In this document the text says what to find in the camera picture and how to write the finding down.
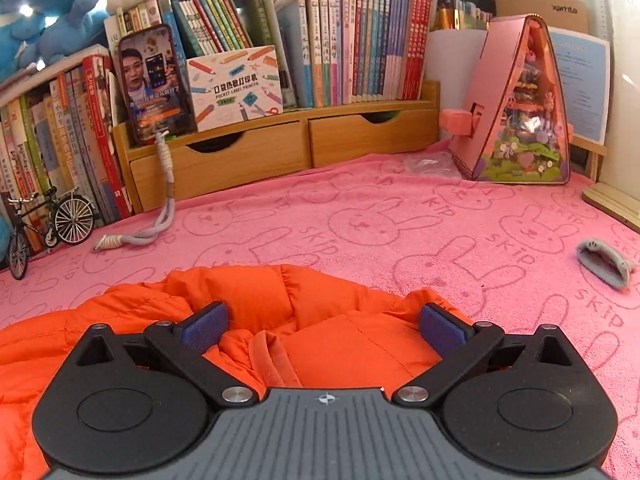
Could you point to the miniature black bicycle model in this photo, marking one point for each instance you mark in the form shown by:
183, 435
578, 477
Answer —
65, 220

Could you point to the pink rabbit-print blanket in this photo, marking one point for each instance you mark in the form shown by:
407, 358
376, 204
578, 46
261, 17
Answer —
380, 230

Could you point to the blue white-faced plush toy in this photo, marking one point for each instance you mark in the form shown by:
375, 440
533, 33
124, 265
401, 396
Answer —
80, 10

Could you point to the clear plastic wrapper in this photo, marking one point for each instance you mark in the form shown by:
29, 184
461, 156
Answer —
432, 165

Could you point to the row of green-spine books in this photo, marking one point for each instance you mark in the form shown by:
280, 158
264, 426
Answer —
215, 25

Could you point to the orange puffer jacket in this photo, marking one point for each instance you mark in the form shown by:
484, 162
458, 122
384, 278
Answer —
325, 340

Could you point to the row of upright storybooks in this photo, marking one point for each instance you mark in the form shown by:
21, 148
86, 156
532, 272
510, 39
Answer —
65, 135

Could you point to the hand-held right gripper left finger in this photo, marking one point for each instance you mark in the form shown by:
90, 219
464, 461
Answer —
205, 330

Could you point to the small grey sock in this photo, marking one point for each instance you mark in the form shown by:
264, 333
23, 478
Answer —
602, 265

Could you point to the round blue plush pendant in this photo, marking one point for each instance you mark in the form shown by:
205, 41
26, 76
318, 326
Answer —
3, 240

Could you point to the wooden stand base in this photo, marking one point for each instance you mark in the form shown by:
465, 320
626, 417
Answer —
615, 200

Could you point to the light blue paper sheet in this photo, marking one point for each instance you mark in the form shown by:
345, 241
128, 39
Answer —
585, 85

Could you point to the white pencil-print cardboard box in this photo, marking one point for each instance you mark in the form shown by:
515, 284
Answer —
235, 87

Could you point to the pink triangular toy house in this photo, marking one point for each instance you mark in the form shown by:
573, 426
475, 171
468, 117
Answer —
500, 100

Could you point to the wooden desktop bookshelf with drawers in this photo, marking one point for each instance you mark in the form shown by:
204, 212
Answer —
270, 152

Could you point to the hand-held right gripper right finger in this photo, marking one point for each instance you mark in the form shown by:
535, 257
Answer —
445, 330

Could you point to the black smartphone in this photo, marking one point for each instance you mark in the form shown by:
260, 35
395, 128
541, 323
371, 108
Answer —
155, 85

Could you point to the brown cardboard sheet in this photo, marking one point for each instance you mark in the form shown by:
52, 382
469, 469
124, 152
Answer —
540, 12

